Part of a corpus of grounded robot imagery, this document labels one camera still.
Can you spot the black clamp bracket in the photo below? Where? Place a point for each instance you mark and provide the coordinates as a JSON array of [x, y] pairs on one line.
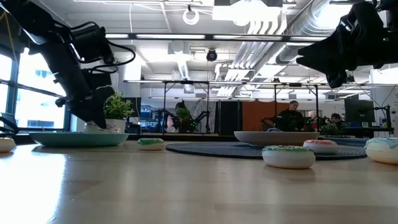
[[7, 123]]

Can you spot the black overhead frame bar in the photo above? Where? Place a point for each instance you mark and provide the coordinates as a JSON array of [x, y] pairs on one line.
[[208, 37]]

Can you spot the silver ventilation duct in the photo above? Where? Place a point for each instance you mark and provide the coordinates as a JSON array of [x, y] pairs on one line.
[[311, 21]]

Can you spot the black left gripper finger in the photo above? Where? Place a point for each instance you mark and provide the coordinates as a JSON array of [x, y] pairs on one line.
[[91, 112], [105, 95]]

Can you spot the orange partition panel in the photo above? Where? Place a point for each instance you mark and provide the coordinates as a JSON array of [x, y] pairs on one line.
[[258, 116]]

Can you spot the teal plate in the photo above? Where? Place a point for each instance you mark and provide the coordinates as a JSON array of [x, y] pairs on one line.
[[77, 139]]

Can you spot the small green sprinkle donut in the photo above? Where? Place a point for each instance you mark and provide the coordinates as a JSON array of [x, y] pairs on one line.
[[151, 144]]

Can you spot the pink sprinkle donut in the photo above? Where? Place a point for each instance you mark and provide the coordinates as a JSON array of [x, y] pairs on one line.
[[321, 146]]

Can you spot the black overhead camera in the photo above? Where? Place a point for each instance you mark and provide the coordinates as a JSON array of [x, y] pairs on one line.
[[211, 55]]

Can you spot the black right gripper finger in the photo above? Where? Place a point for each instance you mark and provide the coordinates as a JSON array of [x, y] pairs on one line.
[[337, 79], [323, 54]]

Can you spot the black computer monitor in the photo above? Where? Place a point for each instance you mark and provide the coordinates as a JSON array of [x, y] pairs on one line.
[[359, 110], [133, 107]]

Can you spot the green plant in white pot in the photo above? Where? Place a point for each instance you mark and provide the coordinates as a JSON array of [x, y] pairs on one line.
[[116, 110]]

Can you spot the beige bowl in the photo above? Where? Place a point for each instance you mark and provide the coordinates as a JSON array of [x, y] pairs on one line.
[[275, 138]]

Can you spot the light blue iced donut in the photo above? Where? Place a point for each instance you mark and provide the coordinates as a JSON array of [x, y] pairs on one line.
[[384, 151]]

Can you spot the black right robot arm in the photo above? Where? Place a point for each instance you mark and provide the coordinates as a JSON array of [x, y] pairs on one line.
[[390, 31]]

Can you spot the plain white donut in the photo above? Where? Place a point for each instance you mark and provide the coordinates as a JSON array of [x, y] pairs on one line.
[[5, 144]]

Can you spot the background green plant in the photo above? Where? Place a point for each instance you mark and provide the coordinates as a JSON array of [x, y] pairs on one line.
[[186, 118]]

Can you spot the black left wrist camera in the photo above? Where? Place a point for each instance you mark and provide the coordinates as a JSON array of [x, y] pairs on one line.
[[91, 42]]

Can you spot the dark round woven placemat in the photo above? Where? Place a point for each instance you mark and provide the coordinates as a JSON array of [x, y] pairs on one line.
[[217, 150]]

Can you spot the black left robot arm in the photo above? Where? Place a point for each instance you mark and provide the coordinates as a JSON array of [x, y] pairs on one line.
[[21, 21]]

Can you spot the person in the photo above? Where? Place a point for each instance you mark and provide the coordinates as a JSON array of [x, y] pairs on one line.
[[337, 122], [290, 119]]

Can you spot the black background station frame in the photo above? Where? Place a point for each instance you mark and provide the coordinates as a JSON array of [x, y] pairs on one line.
[[316, 102], [164, 105]]

